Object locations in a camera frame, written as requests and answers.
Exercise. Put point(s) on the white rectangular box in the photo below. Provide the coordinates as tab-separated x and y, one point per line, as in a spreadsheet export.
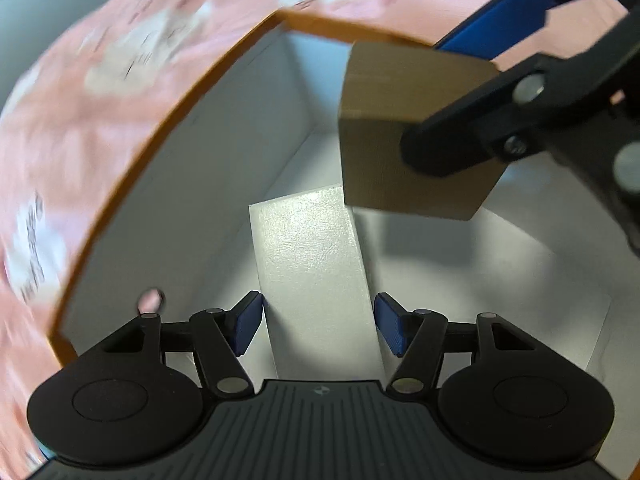
310	270

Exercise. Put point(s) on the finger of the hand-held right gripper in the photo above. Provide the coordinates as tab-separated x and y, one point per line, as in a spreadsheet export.
465	135
500	22

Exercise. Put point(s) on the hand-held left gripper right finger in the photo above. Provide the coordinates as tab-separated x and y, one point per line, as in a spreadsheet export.
387	326

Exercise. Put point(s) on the small brown cardboard box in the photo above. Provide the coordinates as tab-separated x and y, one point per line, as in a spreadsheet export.
380	170

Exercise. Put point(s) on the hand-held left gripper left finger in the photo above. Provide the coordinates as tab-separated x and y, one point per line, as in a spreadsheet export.
247	324

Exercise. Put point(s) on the pink printed blanket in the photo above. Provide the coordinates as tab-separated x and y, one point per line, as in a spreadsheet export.
75	135

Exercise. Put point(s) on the orange storage box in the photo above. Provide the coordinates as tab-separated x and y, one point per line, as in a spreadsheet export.
225	135

